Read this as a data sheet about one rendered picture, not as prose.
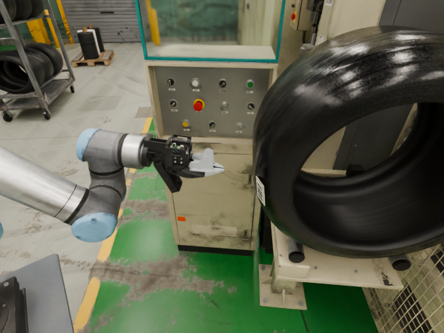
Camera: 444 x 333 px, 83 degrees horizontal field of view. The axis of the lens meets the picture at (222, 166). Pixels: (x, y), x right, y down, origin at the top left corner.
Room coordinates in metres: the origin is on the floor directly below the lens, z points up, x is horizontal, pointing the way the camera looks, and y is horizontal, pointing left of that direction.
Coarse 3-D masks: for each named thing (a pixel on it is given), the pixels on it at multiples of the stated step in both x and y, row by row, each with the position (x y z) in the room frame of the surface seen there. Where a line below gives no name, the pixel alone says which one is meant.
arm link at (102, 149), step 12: (84, 132) 0.57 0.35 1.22; (96, 132) 0.57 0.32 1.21; (108, 132) 0.57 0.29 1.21; (120, 132) 0.59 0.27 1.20; (84, 144) 0.54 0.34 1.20; (96, 144) 0.54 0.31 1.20; (108, 144) 0.54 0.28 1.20; (120, 144) 0.54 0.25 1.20; (84, 156) 0.53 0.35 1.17; (96, 156) 0.53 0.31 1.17; (108, 156) 0.53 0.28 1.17; (120, 156) 0.52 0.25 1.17; (96, 168) 0.53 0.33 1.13; (108, 168) 0.53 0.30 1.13
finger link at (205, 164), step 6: (204, 156) 0.53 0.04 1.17; (192, 162) 0.53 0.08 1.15; (198, 162) 0.53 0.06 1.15; (204, 162) 0.53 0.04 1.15; (210, 162) 0.53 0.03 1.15; (192, 168) 0.53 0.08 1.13; (198, 168) 0.53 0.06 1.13; (204, 168) 0.53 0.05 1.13; (210, 168) 0.53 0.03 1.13; (216, 168) 0.54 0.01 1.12; (222, 168) 0.54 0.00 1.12; (210, 174) 0.52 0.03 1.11
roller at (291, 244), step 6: (288, 240) 0.47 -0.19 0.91; (294, 240) 0.46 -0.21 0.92; (288, 246) 0.45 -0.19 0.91; (294, 246) 0.44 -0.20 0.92; (300, 246) 0.44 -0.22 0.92; (288, 252) 0.44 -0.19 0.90; (294, 252) 0.42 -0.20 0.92; (300, 252) 0.42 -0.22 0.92; (294, 258) 0.42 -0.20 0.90; (300, 258) 0.42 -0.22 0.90
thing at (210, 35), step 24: (144, 0) 1.11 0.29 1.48; (168, 0) 1.10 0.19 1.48; (192, 0) 1.09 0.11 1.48; (216, 0) 1.09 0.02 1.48; (240, 0) 1.08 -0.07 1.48; (264, 0) 1.07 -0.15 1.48; (144, 24) 1.11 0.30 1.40; (168, 24) 1.10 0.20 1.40; (192, 24) 1.09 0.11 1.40; (216, 24) 1.09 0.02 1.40; (240, 24) 1.08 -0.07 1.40; (264, 24) 1.07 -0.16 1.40; (144, 48) 1.11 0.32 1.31; (168, 48) 1.10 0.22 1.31; (192, 48) 1.09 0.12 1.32; (216, 48) 1.09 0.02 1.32; (240, 48) 1.08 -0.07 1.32; (264, 48) 1.07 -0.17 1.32
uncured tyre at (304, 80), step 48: (336, 48) 0.54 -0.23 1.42; (384, 48) 0.45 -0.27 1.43; (432, 48) 0.43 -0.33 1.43; (288, 96) 0.48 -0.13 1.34; (336, 96) 0.42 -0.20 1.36; (384, 96) 0.40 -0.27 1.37; (432, 96) 0.40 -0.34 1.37; (288, 144) 0.42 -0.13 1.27; (432, 144) 0.63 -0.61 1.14; (288, 192) 0.41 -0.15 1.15; (336, 192) 0.65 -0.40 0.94; (384, 192) 0.62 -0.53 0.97; (432, 192) 0.53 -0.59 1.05; (336, 240) 0.42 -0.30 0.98; (384, 240) 0.41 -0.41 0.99; (432, 240) 0.38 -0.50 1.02
